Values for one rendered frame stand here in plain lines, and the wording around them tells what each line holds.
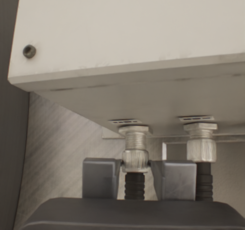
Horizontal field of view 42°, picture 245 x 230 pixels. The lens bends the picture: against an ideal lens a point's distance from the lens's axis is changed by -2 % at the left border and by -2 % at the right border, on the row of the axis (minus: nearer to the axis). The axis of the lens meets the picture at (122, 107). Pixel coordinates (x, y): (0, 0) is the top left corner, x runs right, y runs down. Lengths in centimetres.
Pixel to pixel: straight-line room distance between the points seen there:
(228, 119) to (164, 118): 3
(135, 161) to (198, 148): 3
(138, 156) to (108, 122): 2
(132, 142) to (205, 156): 4
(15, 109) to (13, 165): 4
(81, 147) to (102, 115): 8
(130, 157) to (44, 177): 9
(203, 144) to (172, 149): 5
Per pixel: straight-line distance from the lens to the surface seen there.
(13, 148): 25
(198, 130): 17
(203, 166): 17
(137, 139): 18
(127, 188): 18
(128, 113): 15
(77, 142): 23
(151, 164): 17
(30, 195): 25
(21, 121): 25
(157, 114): 15
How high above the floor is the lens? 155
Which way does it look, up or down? 4 degrees down
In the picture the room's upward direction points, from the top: 46 degrees clockwise
